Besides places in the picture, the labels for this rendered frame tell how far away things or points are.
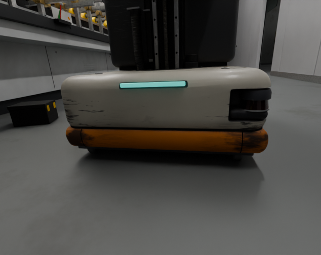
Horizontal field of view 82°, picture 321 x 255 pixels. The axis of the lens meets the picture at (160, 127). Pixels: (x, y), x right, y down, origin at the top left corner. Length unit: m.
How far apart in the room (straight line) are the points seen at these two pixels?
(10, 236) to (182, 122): 0.45
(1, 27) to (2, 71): 0.34
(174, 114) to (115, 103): 0.18
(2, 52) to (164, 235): 1.73
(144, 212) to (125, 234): 0.06
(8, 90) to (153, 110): 1.46
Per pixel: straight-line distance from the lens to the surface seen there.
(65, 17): 2.15
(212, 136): 0.53
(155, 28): 0.79
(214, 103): 0.51
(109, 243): 0.40
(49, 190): 0.59
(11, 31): 1.69
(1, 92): 1.81
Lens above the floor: 0.30
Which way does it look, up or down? 19 degrees down
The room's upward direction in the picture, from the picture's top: 3 degrees counter-clockwise
